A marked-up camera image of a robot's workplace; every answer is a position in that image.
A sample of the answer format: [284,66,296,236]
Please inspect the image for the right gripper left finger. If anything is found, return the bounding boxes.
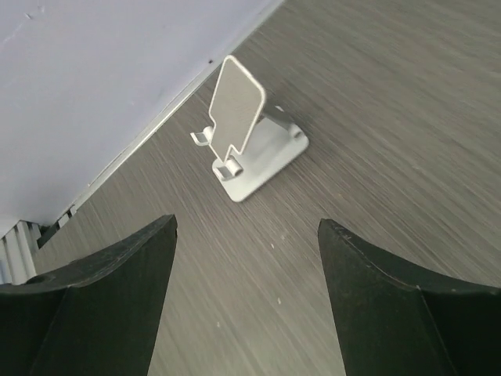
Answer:
[1,215,178,376]

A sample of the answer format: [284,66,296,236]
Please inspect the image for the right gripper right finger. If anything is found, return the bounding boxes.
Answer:
[318,219,500,375]

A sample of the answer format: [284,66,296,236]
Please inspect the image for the silver folding phone stand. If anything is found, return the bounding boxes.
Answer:
[190,55,309,202]

